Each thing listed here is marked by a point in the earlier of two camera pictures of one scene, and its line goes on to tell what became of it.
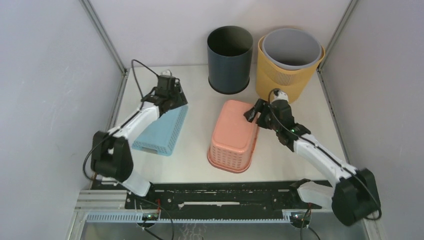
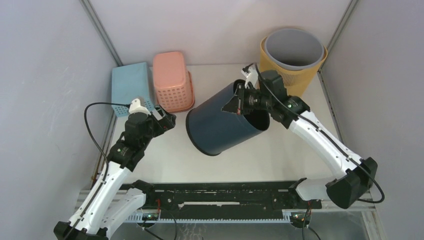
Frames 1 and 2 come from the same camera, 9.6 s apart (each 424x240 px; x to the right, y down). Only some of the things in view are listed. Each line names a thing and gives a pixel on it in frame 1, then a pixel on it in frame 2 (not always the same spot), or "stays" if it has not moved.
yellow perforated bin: (292, 82) stays
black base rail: (271, 195) stays
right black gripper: (261, 106) -> (234, 105)
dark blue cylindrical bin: (229, 59) -> (214, 131)
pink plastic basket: (233, 138) -> (174, 84)
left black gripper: (182, 100) -> (166, 123)
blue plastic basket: (159, 136) -> (129, 82)
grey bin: (291, 48) stays
